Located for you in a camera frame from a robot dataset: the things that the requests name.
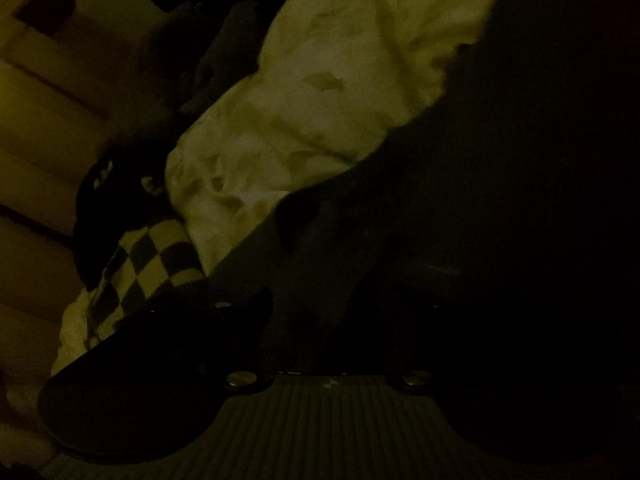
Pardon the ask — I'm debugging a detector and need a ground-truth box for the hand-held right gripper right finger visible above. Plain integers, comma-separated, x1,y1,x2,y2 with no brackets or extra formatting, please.
350,280,506,393

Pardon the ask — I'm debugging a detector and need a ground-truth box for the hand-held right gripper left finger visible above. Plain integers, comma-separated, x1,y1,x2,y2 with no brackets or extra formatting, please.
112,286,275,395

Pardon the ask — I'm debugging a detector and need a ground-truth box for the dark grey garment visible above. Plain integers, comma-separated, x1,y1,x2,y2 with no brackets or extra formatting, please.
207,0,640,391

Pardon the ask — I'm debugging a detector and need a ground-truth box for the checkered black white cloth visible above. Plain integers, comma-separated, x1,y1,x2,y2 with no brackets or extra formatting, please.
85,217,209,352

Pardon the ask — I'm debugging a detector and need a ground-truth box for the black garment with white print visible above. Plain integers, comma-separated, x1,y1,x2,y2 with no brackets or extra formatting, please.
72,142,174,291

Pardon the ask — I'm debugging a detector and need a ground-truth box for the white duvet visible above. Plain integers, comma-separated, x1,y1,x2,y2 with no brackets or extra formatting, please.
50,0,507,376

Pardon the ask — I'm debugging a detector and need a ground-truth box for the grey fuzzy garment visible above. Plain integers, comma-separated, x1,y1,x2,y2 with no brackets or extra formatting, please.
107,0,282,127

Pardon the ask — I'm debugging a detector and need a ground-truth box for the beige curtain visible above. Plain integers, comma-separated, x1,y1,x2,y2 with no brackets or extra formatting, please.
0,0,166,361

